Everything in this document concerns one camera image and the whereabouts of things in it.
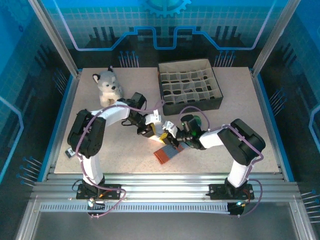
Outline white sock with black stripes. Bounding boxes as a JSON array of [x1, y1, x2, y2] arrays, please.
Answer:
[[149, 127, 166, 145]]

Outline grey sock with orange cuff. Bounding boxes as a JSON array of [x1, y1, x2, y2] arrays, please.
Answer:
[[152, 114, 203, 165]]

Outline black divided organizer box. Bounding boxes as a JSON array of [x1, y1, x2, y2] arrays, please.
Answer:
[[157, 58, 224, 116]]

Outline grey white husky plush toy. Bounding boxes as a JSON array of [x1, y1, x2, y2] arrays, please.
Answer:
[[92, 65, 125, 108]]

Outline small LED circuit board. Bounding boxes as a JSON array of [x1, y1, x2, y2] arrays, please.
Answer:
[[87, 196, 106, 210], [227, 199, 248, 216]]

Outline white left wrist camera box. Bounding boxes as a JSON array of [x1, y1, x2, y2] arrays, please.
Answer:
[[145, 109, 162, 129]]

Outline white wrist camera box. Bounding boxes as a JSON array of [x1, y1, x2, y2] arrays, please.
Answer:
[[161, 120, 179, 133], [145, 109, 162, 129]]

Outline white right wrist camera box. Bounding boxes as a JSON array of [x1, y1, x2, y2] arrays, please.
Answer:
[[161, 120, 179, 133]]

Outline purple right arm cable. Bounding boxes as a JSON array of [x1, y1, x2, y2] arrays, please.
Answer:
[[179, 105, 265, 219]]

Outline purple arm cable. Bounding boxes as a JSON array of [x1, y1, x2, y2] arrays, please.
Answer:
[[75, 99, 166, 219], [179, 105, 265, 219]]

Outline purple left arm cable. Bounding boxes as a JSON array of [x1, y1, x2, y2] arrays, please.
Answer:
[[75, 99, 166, 219]]

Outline wide aluminium frame rail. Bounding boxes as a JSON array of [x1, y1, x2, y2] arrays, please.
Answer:
[[29, 172, 301, 204]]

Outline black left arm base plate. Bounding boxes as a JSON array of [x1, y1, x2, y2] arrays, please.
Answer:
[[76, 183, 123, 200]]

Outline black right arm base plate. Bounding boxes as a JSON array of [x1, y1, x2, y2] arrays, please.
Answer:
[[208, 183, 255, 201]]

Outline aluminium table side rail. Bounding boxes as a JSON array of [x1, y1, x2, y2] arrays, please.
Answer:
[[251, 71, 290, 182], [41, 71, 82, 182]]

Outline slotted grey cable duct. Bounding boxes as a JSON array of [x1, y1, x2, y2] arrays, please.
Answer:
[[39, 202, 232, 214]]

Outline slanted aluminium frame post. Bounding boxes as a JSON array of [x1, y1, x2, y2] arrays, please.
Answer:
[[27, 0, 82, 77], [251, 0, 302, 77]]

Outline aluminium lower frame rail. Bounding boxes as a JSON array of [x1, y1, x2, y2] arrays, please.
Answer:
[[289, 199, 316, 240], [14, 199, 41, 240]]

